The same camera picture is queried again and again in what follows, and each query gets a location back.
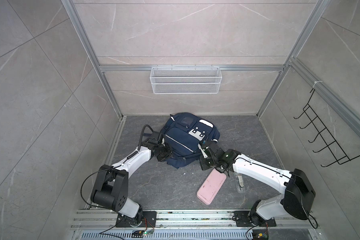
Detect navy blue student backpack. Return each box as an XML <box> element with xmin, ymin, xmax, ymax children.
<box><xmin>160</xmin><ymin>113</ymin><xmax>220</xmax><ymax>169</ymax></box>

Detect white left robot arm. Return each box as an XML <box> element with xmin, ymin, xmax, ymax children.
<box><xmin>90</xmin><ymin>132</ymin><xmax>172</xmax><ymax>225</ymax></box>

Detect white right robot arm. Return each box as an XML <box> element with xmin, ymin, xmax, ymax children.
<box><xmin>199</xmin><ymin>141</ymin><xmax>316</xmax><ymax>225</ymax></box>

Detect pink pencil case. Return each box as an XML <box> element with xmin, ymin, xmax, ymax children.
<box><xmin>197</xmin><ymin>169</ymin><xmax>227</xmax><ymax>205</ymax></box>

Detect clear plastic ruler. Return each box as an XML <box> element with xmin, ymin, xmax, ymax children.
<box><xmin>235</xmin><ymin>173</ymin><xmax>245</xmax><ymax>193</ymax></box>

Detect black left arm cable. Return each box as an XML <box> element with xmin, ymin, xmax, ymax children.
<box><xmin>80</xmin><ymin>124</ymin><xmax>155</xmax><ymax>209</ymax></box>

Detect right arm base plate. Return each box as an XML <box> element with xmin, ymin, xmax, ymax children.
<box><xmin>232</xmin><ymin>211</ymin><xmax>276</xmax><ymax>227</ymax></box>

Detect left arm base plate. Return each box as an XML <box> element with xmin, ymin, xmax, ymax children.
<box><xmin>116</xmin><ymin>211</ymin><xmax>157</xmax><ymax>228</ymax></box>

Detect white wire mesh basket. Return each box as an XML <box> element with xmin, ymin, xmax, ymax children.
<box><xmin>150</xmin><ymin>66</ymin><xmax>223</xmax><ymax>94</ymax></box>

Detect slotted aluminium floor rail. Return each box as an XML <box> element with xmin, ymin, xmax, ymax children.
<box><xmin>65</xmin><ymin>209</ymin><xmax>325</xmax><ymax>240</ymax></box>

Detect black wire hook rack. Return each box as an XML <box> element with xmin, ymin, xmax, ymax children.
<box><xmin>293</xmin><ymin>89</ymin><xmax>360</xmax><ymax>168</ymax></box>

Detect aluminium frame rails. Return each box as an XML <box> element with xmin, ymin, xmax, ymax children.
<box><xmin>68</xmin><ymin>1</ymin><xmax>360</xmax><ymax>223</ymax></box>

